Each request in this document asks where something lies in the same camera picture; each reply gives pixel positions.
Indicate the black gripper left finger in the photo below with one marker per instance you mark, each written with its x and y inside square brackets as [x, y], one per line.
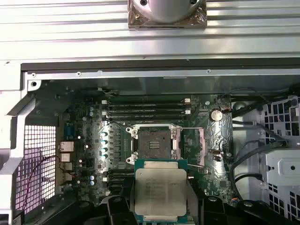
[117, 211]

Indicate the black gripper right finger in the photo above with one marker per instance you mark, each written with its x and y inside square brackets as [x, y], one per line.
[211, 211]

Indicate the silver green CPU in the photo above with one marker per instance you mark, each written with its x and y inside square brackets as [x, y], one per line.
[161, 187]

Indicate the metal socket cover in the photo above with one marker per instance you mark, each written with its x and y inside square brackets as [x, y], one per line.
[202, 147]

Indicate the black RAM slot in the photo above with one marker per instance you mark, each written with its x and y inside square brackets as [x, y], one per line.
[119, 171]
[145, 116]
[145, 111]
[119, 178]
[145, 106]
[145, 100]

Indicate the CPU socket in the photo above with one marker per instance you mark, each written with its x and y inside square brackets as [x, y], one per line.
[154, 140]

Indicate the silver port block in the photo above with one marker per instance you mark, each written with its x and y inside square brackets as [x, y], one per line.
[66, 177]
[65, 157]
[66, 146]

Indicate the green motherboard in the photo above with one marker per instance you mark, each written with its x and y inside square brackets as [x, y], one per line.
[199, 140]

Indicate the silver drive cage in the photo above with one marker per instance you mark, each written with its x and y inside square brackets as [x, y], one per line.
[281, 164]

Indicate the blue port connector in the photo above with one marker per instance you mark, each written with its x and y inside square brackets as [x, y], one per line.
[69, 131]

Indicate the silver coin battery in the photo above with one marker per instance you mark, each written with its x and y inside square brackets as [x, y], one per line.
[215, 114]

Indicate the black silver PC case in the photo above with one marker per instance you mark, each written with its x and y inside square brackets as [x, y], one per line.
[140, 74]

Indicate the brown square mounting plate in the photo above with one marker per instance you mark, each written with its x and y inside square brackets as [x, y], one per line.
[133, 22]

